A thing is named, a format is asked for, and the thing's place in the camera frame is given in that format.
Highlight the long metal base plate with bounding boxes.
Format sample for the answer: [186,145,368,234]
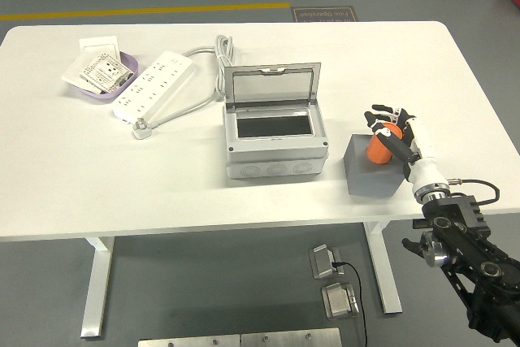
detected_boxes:
[137,334,241,347]

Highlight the grey electrical enclosure box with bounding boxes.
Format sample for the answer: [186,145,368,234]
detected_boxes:
[222,101,329,180]

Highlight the orange cylinder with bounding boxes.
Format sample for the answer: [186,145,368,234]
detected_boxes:
[365,121,403,165]

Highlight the printed white socket panel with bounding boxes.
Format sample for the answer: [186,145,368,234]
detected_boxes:
[79,52,135,94]

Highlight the black pedal cable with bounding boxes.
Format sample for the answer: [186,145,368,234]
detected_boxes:
[331,260,369,347]

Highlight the purple tray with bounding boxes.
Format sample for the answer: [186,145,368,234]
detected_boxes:
[67,50,141,103]

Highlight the clear hinged box lid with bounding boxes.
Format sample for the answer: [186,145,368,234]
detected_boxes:
[223,62,322,105]

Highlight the plain white square wall plate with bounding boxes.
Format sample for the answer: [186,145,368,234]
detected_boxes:
[78,36,122,63]

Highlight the white table leg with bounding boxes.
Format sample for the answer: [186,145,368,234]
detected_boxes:
[363,220,403,315]
[80,236,115,340]

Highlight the silver foot pedal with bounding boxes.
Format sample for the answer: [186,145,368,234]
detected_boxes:
[320,282,361,320]
[308,244,346,280]

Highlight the white power strip cord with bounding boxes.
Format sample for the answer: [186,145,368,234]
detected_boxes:
[132,34,236,141]

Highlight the grey cube with round hole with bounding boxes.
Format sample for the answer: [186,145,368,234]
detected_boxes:
[343,133,407,198]

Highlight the white wall plate tilted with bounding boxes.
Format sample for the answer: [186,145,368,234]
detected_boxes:
[61,53,102,94]

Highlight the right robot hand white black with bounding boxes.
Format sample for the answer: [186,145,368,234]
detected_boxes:
[363,102,451,197]

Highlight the white power strip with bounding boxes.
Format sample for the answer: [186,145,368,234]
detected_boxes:
[111,50,194,123]

